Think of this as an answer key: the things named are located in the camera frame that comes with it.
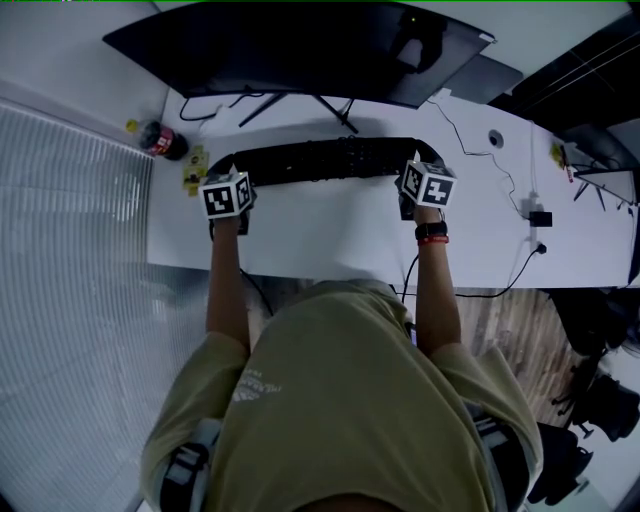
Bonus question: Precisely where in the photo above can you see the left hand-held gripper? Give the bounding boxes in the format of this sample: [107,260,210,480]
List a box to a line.
[198,154,257,236]

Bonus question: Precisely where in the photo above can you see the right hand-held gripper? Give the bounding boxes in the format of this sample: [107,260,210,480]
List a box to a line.
[398,139,459,222]

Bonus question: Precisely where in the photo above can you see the black keyboard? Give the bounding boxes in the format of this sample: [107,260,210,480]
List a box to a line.
[232,136,424,187]

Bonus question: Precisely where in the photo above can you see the person's right forearm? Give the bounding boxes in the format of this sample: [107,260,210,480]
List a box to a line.
[413,204,464,359]

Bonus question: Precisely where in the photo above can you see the person's left forearm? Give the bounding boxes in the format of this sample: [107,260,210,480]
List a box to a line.
[205,217,251,361]

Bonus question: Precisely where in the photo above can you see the yellow snack packet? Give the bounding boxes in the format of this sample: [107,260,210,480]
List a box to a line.
[180,144,210,199]

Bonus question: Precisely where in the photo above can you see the dark cola bottle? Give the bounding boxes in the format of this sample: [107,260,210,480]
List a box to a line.
[124,118,190,161]

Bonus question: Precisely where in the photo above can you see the black smartwatch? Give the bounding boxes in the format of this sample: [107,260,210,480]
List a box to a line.
[413,221,449,240]

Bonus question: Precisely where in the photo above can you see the grey divider panel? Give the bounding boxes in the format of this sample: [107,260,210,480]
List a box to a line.
[439,53,525,106]

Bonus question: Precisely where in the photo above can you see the black monitor stand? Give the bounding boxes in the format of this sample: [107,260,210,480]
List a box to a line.
[238,92,360,135]

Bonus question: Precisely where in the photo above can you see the black curved monitor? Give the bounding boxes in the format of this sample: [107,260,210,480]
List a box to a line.
[102,2,497,110]

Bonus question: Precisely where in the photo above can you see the black side monitor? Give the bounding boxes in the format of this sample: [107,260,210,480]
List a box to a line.
[572,167,640,207]

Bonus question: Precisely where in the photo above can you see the olive t-shirt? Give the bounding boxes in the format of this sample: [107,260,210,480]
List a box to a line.
[140,278,545,512]

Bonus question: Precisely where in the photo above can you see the black office chair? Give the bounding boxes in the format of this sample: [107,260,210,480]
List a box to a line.
[527,424,594,506]
[549,289,640,441]

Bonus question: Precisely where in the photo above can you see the thin black cable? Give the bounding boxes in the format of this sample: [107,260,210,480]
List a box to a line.
[429,99,534,219]

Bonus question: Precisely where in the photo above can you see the black power cable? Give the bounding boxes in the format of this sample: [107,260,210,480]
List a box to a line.
[399,244,544,301]

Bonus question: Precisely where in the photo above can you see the black white harness strap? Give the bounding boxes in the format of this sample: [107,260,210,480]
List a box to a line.
[157,419,221,512]
[469,409,531,512]

